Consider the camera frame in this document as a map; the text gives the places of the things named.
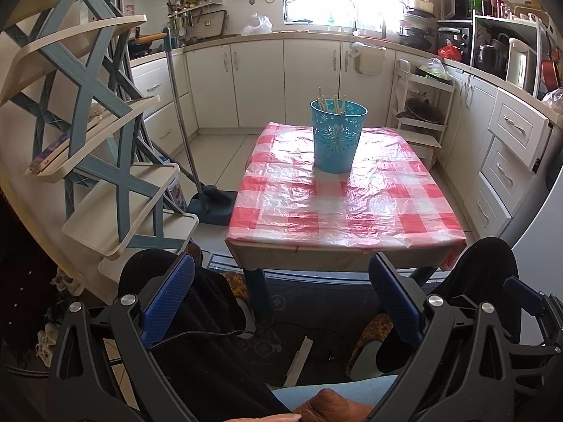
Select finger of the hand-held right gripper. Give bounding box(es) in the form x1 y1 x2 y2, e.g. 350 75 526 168
502 275 562 349

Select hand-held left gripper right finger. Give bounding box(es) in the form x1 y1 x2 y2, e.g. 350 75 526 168
368 251 520 422

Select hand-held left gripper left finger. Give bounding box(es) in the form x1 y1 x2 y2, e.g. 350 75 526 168
46 252 196 422

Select teal perforated plastic basket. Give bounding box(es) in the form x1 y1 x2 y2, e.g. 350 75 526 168
310 99 368 174

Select bundle of wooden chopsticks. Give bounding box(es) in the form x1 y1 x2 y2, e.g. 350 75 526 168
317 87 348 115

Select person's left leg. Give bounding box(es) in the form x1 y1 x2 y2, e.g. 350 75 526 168
118 248 282 422

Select person's leg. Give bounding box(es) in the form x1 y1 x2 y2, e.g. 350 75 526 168
118 248 282 422
374 236 522 374

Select patterned slipper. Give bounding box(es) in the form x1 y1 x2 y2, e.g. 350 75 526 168
347 314 397 381
220 271 258 340

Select white appliance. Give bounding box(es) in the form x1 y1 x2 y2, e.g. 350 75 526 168
497 154 563 349

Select person's right leg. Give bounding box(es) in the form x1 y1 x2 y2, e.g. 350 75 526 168
374 236 522 374

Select blue white printed bag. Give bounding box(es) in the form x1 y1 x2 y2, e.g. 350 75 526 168
167 176 188 215

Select red white checkered tablecloth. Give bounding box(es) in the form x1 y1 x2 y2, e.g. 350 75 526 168
225 121 468 269

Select white cardboard strip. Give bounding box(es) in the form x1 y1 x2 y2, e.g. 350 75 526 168
283 336 313 388

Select cream blue folding shelf rack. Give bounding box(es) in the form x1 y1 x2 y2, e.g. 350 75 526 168
0 0 201 275

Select brown wrinkled object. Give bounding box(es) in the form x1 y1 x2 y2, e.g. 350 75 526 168
294 388 380 422

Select white sneakers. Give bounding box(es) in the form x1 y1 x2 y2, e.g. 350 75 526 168
37 320 68 366

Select light blue cloth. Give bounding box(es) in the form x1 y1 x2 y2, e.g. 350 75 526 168
267 375 397 422

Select dark cloth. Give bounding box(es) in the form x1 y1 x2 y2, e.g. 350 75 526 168
0 189 60 376

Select cream three-drawer cabinet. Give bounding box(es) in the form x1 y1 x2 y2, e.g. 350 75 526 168
464 88 551 239

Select cream step stool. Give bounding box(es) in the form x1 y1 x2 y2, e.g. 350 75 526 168
406 131 443 170

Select cream lower kitchen cabinet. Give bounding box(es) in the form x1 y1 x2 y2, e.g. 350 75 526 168
440 68 500 177
182 37 399 129

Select patterned flat box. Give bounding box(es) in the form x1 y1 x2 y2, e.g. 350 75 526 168
28 113 96 173

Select blue floor mop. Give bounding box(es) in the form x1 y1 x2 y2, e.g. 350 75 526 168
162 27 239 226

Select black frying pan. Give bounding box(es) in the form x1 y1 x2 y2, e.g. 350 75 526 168
395 98 443 125

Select crumpled translucent plastic bag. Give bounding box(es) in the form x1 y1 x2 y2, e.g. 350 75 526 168
541 87 563 116

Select cream two-drawer cabinet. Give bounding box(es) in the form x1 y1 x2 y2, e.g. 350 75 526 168
129 48 199 160

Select white kitchen trolley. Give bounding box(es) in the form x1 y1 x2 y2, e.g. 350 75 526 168
387 58 456 138

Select red hanging pot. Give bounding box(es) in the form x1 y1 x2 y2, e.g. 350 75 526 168
540 58 562 93

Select white thermos pot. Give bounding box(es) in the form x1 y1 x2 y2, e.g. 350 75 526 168
506 37 540 93

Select plastic bag of greens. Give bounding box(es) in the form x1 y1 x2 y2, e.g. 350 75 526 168
415 58 454 85

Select black kettle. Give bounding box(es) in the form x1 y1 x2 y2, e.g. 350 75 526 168
477 39 509 76

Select white door-hung waste bin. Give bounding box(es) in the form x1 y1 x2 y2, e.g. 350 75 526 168
350 41 386 77

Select red plastic bag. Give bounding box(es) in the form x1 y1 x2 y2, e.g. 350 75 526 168
437 39 463 63

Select black wok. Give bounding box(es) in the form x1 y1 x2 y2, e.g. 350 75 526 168
127 26 169 56

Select black countertop oven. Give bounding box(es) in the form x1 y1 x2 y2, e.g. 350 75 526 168
437 22 474 60

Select white countertop storage rack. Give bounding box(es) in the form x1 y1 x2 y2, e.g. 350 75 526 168
470 11 553 98

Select black dish rack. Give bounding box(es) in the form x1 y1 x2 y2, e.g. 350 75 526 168
398 9 436 52

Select pale cutting board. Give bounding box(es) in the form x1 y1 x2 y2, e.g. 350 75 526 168
192 9 230 39

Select beige kitchen countertop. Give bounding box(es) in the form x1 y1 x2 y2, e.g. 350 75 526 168
127 28 563 129

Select clear plastic bag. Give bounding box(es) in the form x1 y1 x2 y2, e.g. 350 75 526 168
240 12 274 36

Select row of condiment bottles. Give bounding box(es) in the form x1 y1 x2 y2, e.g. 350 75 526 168
470 0 512 19

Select chrome sink faucet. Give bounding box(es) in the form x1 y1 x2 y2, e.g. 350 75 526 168
338 0 360 37

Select silver microwave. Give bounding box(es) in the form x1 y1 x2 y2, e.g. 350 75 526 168
442 0 474 21

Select black cable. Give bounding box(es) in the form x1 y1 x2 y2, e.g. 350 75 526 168
152 322 348 361

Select wall utensil rack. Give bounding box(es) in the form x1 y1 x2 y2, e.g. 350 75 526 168
166 0 221 31

